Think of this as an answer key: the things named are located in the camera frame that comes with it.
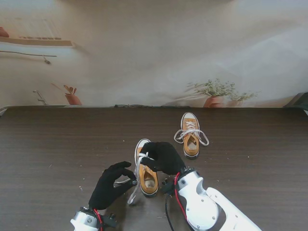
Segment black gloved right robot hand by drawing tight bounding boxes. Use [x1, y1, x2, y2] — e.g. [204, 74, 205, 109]
[139, 141, 186, 175]

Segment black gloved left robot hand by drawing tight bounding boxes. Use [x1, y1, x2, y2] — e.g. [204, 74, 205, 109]
[88, 161, 138, 210]

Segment yellow canvas sneaker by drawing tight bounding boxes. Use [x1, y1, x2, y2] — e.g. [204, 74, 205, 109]
[180, 112, 200, 159]
[134, 139, 159, 198]

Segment green plant in terracotta pot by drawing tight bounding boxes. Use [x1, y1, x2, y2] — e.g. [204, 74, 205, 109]
[186, 79, 260, 108]

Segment terracotta pot with wooden utensils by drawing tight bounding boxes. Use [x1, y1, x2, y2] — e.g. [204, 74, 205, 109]
[51, 83, 83, 106]

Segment metal tap fixture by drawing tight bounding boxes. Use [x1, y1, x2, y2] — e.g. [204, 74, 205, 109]
[33, 89, 48, 105]

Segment red and black arm cables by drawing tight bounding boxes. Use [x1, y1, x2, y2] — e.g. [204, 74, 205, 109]
[161, 172, 188, 231]
[92, 208, 118, 231]

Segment metal wall rail with hook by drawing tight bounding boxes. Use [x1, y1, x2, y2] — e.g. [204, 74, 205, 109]
[0, 50, 58, 65]

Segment wooden wall shelf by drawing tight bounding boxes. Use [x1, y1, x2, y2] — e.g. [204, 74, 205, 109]
[0, 36, 75, 48]

